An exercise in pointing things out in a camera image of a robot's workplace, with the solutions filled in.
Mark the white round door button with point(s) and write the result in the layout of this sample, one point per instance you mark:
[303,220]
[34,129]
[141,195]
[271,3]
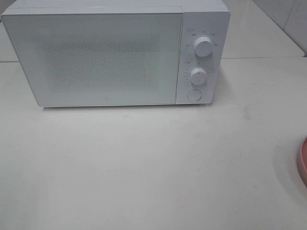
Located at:
[194,95]

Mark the pink round plate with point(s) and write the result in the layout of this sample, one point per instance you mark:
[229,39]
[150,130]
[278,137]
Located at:
[302,161]

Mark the white microwave door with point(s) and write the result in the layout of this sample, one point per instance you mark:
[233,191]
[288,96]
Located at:
[93,60]

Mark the white lower timer knob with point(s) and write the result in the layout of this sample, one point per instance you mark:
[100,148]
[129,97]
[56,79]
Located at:
[198,76]

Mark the white upper power knob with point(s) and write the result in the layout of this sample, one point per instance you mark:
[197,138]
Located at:
[203,46]

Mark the white microwave oven body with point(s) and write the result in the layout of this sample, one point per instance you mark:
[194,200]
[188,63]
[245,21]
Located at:
[199,17]

